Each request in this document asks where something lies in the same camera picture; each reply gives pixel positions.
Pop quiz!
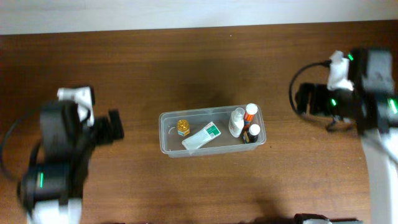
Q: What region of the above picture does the orange tube white cap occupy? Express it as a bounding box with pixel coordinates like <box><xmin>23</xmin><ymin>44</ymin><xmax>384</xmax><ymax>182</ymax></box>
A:
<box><xmin>243</xmin><ymin>103</ymin><xmax>258</xmax><ymax>130</ymax></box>

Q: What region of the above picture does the gold lid small jar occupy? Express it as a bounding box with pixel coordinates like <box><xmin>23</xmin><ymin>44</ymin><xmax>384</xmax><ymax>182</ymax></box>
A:
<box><xmin>177</xmin><ymin>119</ymin><xmax>190</xmax><ymax>136</ymax></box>

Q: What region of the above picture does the dark bottle white cap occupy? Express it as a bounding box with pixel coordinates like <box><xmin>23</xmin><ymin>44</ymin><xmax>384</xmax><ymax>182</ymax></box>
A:
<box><xmin>243</xmin><ymin>124</ymin><xmax>261</xmax><ymax>144</ymax></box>

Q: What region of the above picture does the white spray bottle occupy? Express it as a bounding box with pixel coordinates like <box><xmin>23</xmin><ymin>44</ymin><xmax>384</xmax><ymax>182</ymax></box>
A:
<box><xmin>229</xmin><ymin>108</ymin><xmax>245</xmax><ymax>138</ymax></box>

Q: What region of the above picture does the white green medicine box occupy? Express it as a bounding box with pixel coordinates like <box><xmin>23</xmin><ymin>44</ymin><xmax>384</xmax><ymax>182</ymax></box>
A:
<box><xmin>182</xmin><ymin>122</ymin><xmax>221</xmax><ymax>150</ymax></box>

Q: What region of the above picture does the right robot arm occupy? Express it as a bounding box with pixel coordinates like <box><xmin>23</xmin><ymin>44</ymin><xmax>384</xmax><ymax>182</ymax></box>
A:
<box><xmin>289</xmin><ymin>47</ymin><xmax>397</xmax><ymax>223</ymax></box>

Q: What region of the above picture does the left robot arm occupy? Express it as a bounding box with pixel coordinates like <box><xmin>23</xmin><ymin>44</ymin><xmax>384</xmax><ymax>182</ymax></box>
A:
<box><xmin>17</xmin><ymin>100</ymin><xmax>124</xmax><ymax>223</ymax></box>

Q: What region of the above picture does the clear plastic container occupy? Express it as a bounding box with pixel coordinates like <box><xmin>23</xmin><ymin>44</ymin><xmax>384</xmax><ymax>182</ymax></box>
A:
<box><xmin>159</xmin><ymin>105</ymin><xmax>267</xmax><ymax>158</ymax></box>

